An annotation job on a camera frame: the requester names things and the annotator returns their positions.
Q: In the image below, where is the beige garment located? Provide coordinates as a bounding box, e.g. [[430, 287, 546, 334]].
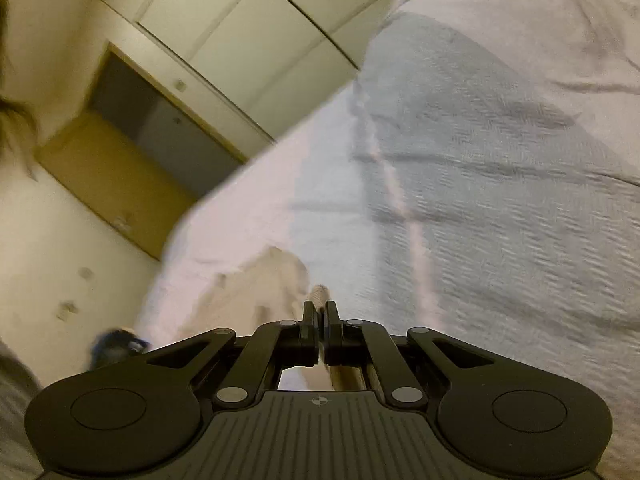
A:
[[190, 245, 366, 392]]

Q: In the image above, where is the dark blue object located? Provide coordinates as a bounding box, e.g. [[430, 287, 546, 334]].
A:
[[90, 329, 151, 368]]

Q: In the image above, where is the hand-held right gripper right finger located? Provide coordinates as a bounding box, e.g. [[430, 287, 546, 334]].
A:
[[324, 300, 497, 411]]

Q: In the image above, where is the person's hair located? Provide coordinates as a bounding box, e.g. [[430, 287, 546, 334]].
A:
[[0, 0, 43, 181]]

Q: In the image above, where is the grey and pink blanket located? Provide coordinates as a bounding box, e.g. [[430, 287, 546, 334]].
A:
[[135, 0, 640, 480]]

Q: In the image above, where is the person's grey clothing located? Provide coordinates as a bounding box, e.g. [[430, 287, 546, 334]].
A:
[[0, 337, 46, 480]]

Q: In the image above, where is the wooden door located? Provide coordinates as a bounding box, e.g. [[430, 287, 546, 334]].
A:
[[37, 110, 198, 261]]

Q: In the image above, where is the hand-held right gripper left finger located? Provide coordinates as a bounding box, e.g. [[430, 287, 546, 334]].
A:
[[145, 301, 321, 411]]

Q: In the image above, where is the cream wardrobe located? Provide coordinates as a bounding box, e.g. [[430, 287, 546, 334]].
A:
[[97, 0, 401, 166]]

